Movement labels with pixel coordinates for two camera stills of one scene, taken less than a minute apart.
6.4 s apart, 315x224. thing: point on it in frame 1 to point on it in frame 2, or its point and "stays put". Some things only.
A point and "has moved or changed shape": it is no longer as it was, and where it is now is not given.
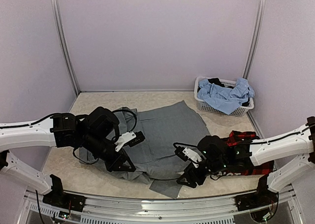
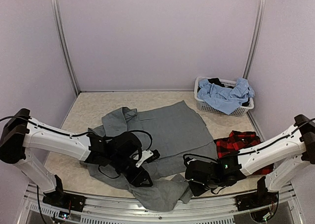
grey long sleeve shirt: x=164 y=129 has moved or changed shape
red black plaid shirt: x=236 y=137 stays put
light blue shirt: x=225 y=99 stays put
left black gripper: x=115 y=165 to x=141 y=175
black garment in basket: x=217 y=81 stays put
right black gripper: x=190 y=172 to x=196 y=190
